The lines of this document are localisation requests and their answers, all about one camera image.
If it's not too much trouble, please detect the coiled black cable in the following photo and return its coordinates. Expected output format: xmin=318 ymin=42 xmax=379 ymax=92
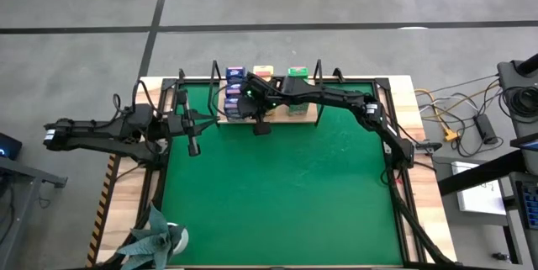
xmin=501 ymin=86 xmax=538 ymax=119

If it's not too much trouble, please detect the green Apple Jacks cereal box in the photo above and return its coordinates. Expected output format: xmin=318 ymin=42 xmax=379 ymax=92
xmin=287 ymin=100 xmax=311 ymax=118
xmin=287 ymin=66 xmax=309 ymax=80

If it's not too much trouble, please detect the black device with blue light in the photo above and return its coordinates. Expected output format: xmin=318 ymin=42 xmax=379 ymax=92
xmin=0 ymin=132 xmax=24 ymax=161

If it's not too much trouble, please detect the blue Frosted Flakes cereal box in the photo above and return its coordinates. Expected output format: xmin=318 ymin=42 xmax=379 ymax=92
xmin=225 ymin=82 xmax=245 ymax=98
xmin=224 ymin=97 xmax=250 ymax=119
xmin=225 ymin=66 xmax=247 ymax=81

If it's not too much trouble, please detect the dark grey equipment stand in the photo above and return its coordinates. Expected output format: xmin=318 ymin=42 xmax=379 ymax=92
xmin=497 ymin=53 xmax=538 ymax=136

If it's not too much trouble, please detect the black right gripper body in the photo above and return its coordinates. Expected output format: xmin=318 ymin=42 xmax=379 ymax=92
xmin=239 ymin=71 xmax=281 ymax=122

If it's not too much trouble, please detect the green table mat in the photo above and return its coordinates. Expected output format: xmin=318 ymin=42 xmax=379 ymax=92
xmin=161 ymin=82 xmax=404 ymax=267

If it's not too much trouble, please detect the black power adapter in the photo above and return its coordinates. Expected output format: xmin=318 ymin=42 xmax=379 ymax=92
xmin=473 ymin=113 xmax=499 ymax=146

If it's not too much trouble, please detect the black metal shelf end frame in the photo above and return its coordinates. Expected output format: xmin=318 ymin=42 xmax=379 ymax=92
xmin=314 ymin=59 xmax=328 ymax=126
xmin=207 ymin=60 xmax=224 ymax=128

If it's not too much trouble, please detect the white plant pot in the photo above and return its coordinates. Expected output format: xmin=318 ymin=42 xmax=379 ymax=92
xmin=166 ymin=221 xmax=190 ymax=257

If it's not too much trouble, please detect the black metal table frame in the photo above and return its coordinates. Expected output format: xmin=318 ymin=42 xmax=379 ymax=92
xmin=100 ymin=77 xmax=459 ymax=269

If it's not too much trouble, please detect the wooden shelf board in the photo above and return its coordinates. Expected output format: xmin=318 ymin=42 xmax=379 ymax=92
xmin=217 ymin=79 xmax=320 ymax=124

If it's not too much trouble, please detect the orange cable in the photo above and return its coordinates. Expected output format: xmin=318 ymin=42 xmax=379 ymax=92
xmin=414 ymin=83 xmax=501 ymax=135

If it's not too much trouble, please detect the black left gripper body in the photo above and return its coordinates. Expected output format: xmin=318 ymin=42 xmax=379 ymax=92
xmin=166 ymin=109 xmax=198 ymax=138

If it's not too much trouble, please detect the yellow black hazard tape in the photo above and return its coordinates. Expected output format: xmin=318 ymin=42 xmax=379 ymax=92
xmin=86 ymin=151 xmax=127 ymax=267

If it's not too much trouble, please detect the grey side table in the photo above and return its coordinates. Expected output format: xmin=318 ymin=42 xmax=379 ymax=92
xmin=0 ymin=156 xmax=68 ymax=270

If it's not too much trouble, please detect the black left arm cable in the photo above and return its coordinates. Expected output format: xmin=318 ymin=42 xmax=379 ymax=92
xmin=111 ymin=79 xmax=163 ymax=116

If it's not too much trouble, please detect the black keypad with coloured keys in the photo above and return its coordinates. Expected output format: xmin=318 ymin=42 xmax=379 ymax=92
xmin=514 ymin=171 xmax=538 ymax=231

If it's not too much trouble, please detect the black metal beam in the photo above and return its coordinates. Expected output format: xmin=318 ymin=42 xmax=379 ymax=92
xmin=436 ymin=149 xmax=538 ymax=198

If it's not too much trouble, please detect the white board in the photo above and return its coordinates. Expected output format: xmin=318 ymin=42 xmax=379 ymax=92
xmin=451 ymin=161 xmax=508 ymax=216

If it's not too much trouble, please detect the dark laptop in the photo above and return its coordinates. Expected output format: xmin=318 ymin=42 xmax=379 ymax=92
xmin=509 ymin=131 xmax=538 ymax=153

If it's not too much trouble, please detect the green artificial plant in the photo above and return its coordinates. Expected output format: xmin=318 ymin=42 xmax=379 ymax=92
xmin=116 ymin=202 xmax=187 ymax=270

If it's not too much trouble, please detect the grey cable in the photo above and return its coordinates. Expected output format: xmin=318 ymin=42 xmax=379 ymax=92
xmin=414 ymin=74 xmax=501 ymax=94

